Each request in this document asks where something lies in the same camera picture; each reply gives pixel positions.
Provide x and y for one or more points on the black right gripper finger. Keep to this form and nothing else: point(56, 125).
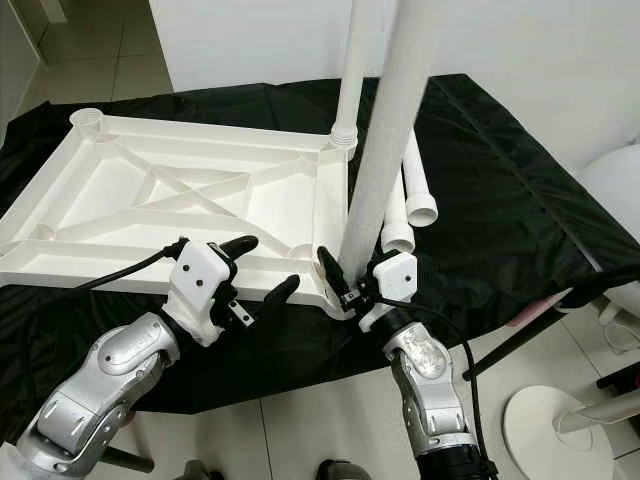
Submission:
point(331, 270)

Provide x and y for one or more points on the white plastic table top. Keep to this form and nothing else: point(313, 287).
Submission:
point(120, 180)

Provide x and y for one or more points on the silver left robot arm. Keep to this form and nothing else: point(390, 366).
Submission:
point(120, 360)

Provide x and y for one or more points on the black metal table leg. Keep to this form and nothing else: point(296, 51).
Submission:
point(520, 345)
point(130, 458)

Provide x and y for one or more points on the pink table edge piece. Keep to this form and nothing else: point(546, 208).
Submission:
point(535, 310)

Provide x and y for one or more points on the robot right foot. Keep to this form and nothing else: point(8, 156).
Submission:
point(342, 470)

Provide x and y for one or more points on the black cloth table cover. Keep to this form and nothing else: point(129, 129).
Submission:
point(510, 180)

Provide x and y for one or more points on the white round stand base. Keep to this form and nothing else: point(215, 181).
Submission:
point(545, 430)

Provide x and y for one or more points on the white round chair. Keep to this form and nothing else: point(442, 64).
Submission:
point(610, 200)

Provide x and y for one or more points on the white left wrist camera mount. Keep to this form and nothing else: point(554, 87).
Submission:
point(200, 280)

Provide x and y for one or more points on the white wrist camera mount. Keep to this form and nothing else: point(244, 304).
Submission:
point(395, 275)
point(200, 280)

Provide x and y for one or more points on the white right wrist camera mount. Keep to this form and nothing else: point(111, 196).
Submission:
point(395, 275)

